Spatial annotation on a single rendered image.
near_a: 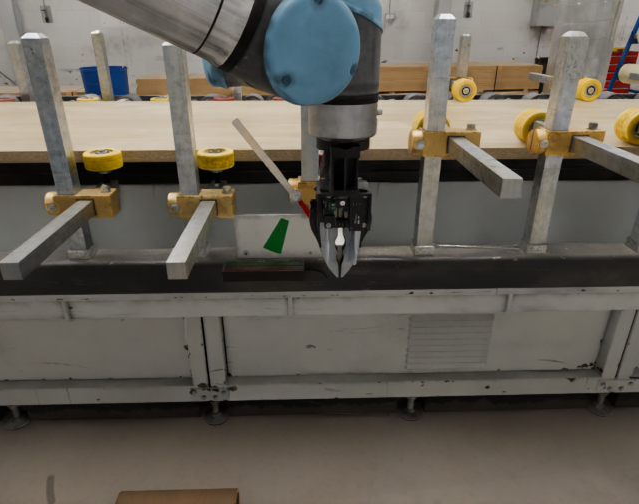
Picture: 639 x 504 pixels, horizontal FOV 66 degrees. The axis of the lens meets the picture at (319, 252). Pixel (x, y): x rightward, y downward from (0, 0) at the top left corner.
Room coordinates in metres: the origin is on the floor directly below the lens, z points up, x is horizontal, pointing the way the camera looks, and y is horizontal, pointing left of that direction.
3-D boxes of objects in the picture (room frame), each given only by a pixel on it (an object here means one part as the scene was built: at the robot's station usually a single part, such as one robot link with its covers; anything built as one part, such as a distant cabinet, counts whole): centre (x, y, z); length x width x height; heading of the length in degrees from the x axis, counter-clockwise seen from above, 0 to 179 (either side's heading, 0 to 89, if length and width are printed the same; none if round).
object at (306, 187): (0.99, 0.00, 0.85); 0.13 x 0.06 x 0.05; 92
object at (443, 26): (1.00, -0.23, 0.94); 0.03 x 0.03 x 0.48; 2
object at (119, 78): (6.28, 2.59, 0.36); 0.59 x 0.57 x 0.73; 7
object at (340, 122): (0.65, -0.03, 1.05); 0.10 x 0.09 x 0.05; 92
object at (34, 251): (0.88, 0.48, 0.82); 0.43 x 0.03 x 0.04; 2
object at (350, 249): (0.64, -0.05, 0.86); 0.06 x 0.03 x 0.09; 2
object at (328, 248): (0.64, -0.02, 0.86); 0.06 x 0.03 x 0.09; 2
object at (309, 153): (0.99, 0.02, 0.87); 0.03 x 0.03 x 0.48; 2
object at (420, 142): (1.00, -0.25, 0.95); 0.13 x 0.06 x 0.05; 92
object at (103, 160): (1.08, 0.48, 0.85); 0.08 x 0.08 x 0.11
